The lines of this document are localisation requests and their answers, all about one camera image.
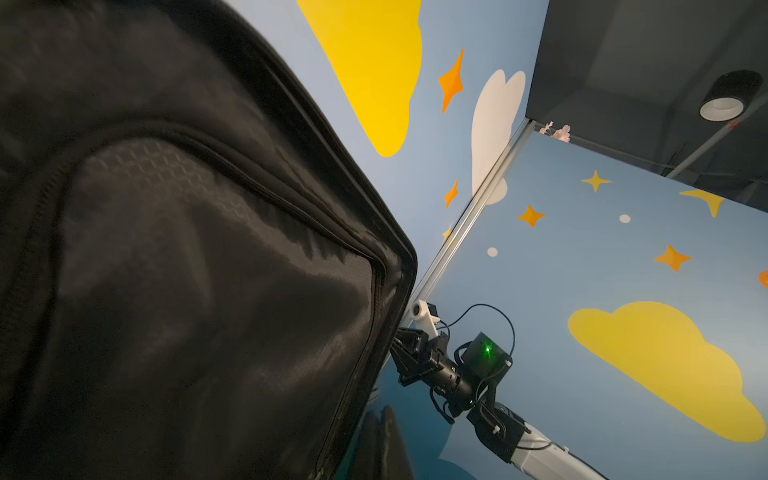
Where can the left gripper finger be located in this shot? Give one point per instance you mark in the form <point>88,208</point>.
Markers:
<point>380,452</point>

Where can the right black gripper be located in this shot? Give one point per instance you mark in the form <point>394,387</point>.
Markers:
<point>467,380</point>

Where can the black white suitcase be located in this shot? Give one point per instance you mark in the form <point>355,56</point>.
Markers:
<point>197,280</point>

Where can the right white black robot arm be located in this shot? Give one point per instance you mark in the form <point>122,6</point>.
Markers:
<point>512,439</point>

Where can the black ceiling spotlight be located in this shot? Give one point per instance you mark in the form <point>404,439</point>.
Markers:
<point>730,95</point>

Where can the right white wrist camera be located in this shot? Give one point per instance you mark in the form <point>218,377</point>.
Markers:
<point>424,317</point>

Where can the right aluminium frame post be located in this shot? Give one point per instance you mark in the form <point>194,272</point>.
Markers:
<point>424,289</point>

